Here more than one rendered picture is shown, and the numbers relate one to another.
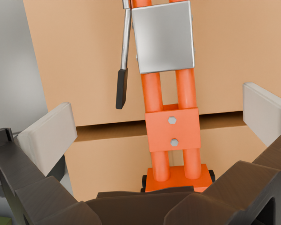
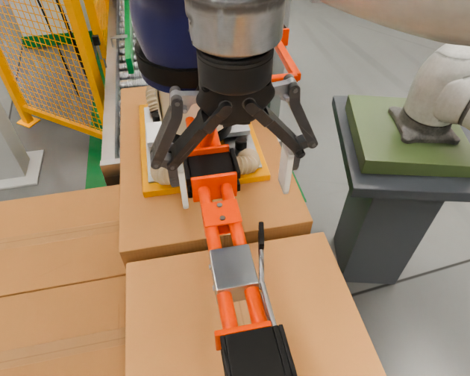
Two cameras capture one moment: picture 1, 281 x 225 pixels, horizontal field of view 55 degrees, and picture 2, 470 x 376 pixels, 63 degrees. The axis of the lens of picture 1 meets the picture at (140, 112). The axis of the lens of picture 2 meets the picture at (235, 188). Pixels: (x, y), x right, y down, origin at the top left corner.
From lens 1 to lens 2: 0.35 m
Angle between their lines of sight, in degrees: 27
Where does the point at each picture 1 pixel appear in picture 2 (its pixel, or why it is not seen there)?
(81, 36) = (307, 306)
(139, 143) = (245, 226)
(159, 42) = (236, 263)
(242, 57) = (161, 298)
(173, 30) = (227, 271)
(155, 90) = (236, 236)
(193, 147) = (206, 203)
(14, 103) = (413, 316)
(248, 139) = (154, 236)
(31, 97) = (394, 327)
